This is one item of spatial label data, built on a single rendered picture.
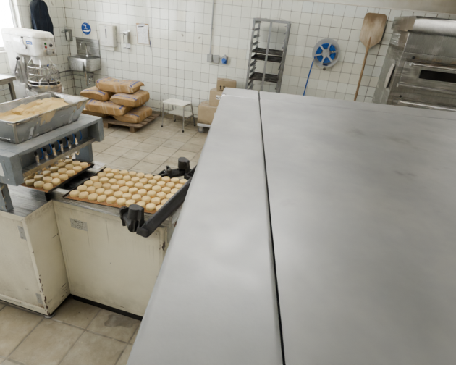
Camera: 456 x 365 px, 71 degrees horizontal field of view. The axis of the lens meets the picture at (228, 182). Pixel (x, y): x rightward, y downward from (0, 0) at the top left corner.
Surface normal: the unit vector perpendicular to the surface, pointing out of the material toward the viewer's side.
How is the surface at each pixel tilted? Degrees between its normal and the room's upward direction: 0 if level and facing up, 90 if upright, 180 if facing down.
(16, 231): 90
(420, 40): 90
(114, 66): 90
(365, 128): 0
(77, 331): 0
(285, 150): 0
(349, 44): 90
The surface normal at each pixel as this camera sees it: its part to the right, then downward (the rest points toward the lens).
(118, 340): 0.09, -0.88
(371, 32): -0.22, 0.29
